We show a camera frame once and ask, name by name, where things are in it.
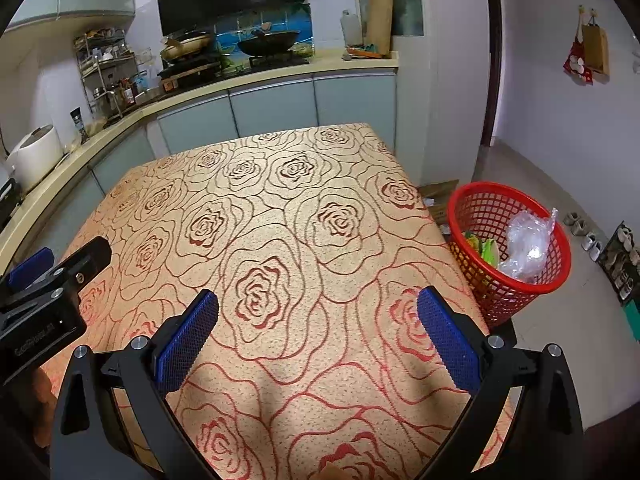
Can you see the kitchen counter with cabinets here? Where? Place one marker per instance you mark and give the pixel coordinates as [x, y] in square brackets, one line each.
[275, 105]

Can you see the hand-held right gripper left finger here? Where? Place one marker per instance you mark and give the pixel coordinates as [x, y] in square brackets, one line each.
[187, 342]

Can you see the translucent plastic bottle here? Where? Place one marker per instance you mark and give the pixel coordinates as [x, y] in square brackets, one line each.
[351, 30]

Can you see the dark door frame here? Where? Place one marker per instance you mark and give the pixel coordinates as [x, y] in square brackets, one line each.
[492, 50]

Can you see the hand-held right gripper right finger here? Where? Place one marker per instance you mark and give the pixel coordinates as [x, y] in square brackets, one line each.
[450, 342]

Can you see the clear plastic bag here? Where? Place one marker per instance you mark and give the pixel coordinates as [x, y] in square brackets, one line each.
[527, 245]

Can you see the golden frying pan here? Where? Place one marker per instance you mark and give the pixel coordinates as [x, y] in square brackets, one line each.
[185, 47]

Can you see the red mesh plastic basket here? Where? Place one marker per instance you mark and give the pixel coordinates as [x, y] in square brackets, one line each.
[505, 300]

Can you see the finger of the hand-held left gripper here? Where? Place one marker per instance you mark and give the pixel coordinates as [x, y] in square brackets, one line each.
[82, 262]
[32, 267]

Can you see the wooden cutting board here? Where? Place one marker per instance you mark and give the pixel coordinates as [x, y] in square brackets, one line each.
[380, 20]

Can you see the grey slipper pair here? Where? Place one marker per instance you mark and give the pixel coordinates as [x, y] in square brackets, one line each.
[573, 222]

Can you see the person's left forearm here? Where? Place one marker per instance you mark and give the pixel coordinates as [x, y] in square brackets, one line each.
[44, 395]

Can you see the hanging brown paper bag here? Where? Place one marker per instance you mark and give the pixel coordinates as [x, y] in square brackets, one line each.
[595, 47]

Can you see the metal spice rack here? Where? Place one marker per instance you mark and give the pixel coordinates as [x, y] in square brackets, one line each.
[105, 70]

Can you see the black gas stove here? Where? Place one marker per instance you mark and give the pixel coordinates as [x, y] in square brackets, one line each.
[200, 72]

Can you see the black wok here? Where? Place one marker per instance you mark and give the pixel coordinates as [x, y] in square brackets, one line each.
[267, 45]

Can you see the white shoe pair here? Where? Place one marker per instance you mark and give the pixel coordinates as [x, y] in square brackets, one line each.
[592, 246]

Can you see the hanging red cloth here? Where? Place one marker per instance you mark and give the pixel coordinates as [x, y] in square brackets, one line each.
[575, 65]

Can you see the flattened cardboard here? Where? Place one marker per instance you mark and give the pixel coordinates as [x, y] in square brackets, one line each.
[437, 200]

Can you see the black pepper grinder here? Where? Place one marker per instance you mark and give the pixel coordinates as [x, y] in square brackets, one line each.
[79, 125]

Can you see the green snack packet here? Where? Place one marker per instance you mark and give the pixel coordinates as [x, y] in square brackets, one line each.
[481, 249]

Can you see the white rice cooker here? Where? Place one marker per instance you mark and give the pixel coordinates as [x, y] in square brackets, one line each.
[35, 155]

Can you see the orange and green utensil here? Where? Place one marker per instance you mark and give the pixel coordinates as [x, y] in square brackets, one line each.
[364, 52]

